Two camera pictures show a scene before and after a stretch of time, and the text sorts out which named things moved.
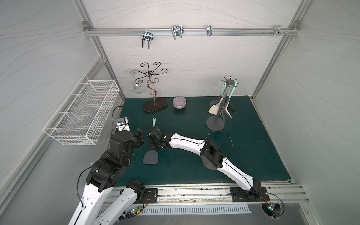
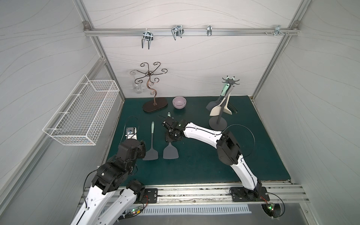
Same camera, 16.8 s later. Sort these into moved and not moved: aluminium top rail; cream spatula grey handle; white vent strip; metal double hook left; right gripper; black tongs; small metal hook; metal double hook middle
Moved: right gripper; cream spatula grey handle
Not moved: metal double hook middle; aluminium top rail; metal double hook left; white vent strip; small metal hook; black tongs
